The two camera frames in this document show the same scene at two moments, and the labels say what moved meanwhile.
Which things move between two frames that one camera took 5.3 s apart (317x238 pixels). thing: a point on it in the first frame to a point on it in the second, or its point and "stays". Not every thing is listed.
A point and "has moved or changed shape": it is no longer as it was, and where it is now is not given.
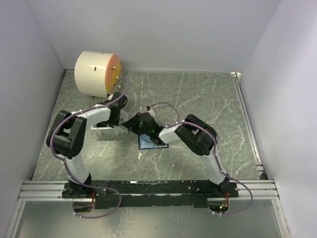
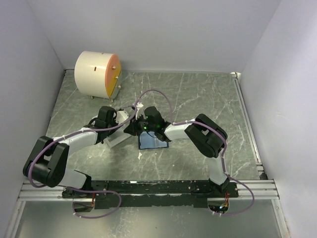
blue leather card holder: x=144 y=143 stays
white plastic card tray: x=118 y=130 has moved or changed shape
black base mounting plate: x=112 y=193 stays
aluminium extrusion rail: x=52 y=191 stays
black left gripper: x=115 y=122 to x=114 y=118
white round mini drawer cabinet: x=96 y=74 stays
